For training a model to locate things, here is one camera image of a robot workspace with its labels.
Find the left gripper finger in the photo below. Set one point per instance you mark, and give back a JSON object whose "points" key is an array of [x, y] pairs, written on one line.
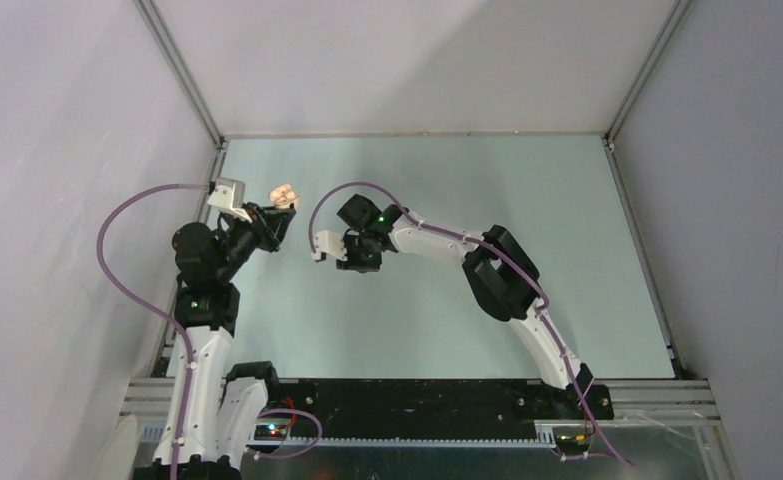
{"points": [[279, 220], [262, 215]]}

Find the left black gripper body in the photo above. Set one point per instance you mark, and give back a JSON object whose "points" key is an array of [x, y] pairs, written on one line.
{"points": [[244, 237]]}

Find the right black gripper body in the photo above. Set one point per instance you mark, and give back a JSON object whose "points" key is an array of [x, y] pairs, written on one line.
{"points": [[361, 254]]}

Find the beige earbud charging case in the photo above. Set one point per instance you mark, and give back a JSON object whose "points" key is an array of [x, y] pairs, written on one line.
{"points": [[290, 202]]}

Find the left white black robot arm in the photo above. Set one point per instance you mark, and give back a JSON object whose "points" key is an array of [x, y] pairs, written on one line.
{"points": [[213, 410]]}

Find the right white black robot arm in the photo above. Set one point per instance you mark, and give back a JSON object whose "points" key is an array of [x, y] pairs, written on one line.
{"points": [[502, 278]]}

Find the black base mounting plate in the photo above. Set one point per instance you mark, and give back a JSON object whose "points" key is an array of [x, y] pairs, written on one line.
{"points": [[432, 410]]}

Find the left circuit board with LEDs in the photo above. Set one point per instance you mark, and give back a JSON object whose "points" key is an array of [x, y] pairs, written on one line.
{"points": [[270, 433]]}

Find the circuit board with leds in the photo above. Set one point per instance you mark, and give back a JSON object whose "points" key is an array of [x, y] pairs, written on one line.
{"points": [[270, 433], [573, 444]]}

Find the right circuit board with LEDs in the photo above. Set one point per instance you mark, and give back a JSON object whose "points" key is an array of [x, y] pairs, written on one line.
{"points": [[573, 444]]}

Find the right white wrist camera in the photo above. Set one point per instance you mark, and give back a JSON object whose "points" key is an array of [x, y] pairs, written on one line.
{"points": [[326, 244]]}

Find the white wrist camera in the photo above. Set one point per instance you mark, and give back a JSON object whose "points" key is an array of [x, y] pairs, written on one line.
{"points": [[326, 244], [227, 196]]}

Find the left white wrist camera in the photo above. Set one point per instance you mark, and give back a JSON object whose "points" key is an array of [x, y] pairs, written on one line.
{"points": [[227, 196]]}

